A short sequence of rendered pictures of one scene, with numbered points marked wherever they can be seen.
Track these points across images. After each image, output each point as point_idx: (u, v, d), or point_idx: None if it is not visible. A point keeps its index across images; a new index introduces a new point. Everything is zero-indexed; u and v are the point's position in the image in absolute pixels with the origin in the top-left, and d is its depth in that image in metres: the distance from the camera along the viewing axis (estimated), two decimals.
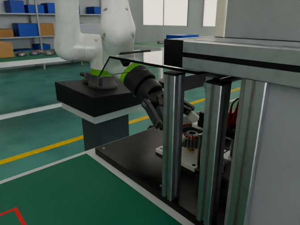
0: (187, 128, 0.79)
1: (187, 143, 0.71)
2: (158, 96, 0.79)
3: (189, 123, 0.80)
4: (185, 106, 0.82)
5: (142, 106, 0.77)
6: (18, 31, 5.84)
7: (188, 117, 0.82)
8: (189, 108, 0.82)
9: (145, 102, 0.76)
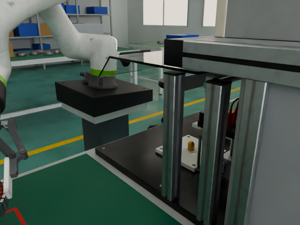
0: None
1: None
2: None
3: None
4: (7, 147, 0.50)
5: None
6: (18, 31, 5.84)
7: None
8: (10, 152, 0.49)
9: None
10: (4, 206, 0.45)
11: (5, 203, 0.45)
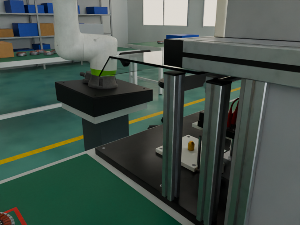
0: None
1: None
2: None
3: (2, 215, 0.51)
4: None
5: None
6: (18, 31, 5.84)
7: None
8: None
9: None
10: None
11: None
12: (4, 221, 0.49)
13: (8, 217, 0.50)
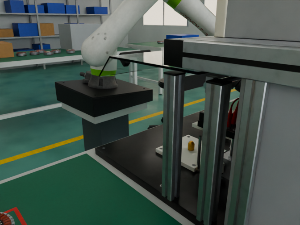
0: None
1: None
2: None
3: (2, 215, 0.51)
4: None
5: None
6: (18, 31, 5.84)
7: None
8: None
9: None
10: None
11: None
12: (4, 221, 0.49)
13: (8, 217, 0.50)
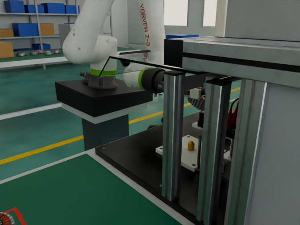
0: None
1: None
2: None
3: (2, 215, 0.51)
4: None
5: (158, 88, 0.86)
6: (18, 31, 5.84)
7: None
8: None
9: (160, 83, 0.85)
10: None
11: None
12: (4, 221, 0.49)
13: (8, 217, 0.50)
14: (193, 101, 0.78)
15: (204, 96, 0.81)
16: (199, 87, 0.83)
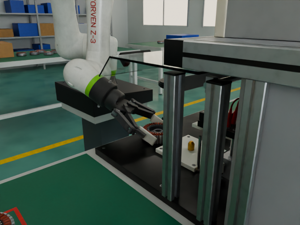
0: None
1: None
2: (124, 104, 0.87)
3: (2, 215, 0.51)
4: (147, 110, 0.93)
5: (112, 115, 0.84)
6: (18, 31, 5.84)
7: (151, 120, 0.93)
8: (151, 112, 0.93)
9: (115, 112, 0.83)
10: None
11: None
12: (4, 221, 0.49)
13: (8, 217, 0.50)
14: None
15: (155, 130, 0.87)
16: (147, 125, 0.89)
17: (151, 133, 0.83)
